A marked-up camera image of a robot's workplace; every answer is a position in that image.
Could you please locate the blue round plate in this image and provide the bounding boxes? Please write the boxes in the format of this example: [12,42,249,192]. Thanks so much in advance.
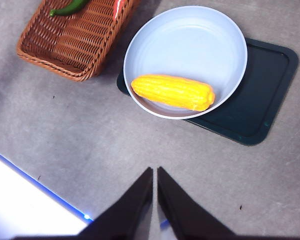
[122,5,249,120]

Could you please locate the yellow toy corn cob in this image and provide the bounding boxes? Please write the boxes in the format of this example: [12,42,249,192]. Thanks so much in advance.
[131,74,216,112]

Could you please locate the orange toy carrot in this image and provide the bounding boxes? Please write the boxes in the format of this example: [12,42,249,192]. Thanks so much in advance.
[113,0,127,20]

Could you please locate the green chili pepper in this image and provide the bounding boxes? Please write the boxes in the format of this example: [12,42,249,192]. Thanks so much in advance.
[49,0,91,18]

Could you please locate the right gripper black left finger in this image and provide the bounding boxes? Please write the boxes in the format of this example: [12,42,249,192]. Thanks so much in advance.
[77,166,154,237]

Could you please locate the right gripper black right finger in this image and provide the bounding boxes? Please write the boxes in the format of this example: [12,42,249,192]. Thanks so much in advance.
[157,166,236,237]

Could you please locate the black rectangular tray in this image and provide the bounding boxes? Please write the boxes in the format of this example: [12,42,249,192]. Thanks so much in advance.
[116,37,300,147]

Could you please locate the brown wicker basket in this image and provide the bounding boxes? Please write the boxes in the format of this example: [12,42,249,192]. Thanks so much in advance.
[16,0,142,83]

